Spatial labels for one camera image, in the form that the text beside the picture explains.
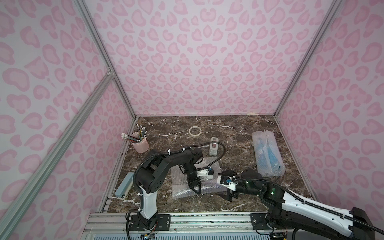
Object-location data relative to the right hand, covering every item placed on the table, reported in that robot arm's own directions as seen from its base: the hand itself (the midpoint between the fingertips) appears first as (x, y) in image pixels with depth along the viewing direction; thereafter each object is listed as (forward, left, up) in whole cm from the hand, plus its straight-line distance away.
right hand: (219, 182), depth 74 cm
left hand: (+1, +11, -12) cm, 17 cm away
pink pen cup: (+24, +47, -6) cm, 54 cm away
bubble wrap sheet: (-2, +19, -6) cm, 20 cm away
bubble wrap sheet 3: (+11, -34, -7) cm, 37 cm away
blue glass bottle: (+17, -27, -8) cm, 33 cm away
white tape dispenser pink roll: (+26, +1, -10) cm, 28 cm away
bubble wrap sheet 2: (+34, -28, -8) cm, 45 cm away
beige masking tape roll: (+46, +14, -13) cm, 50 cm away
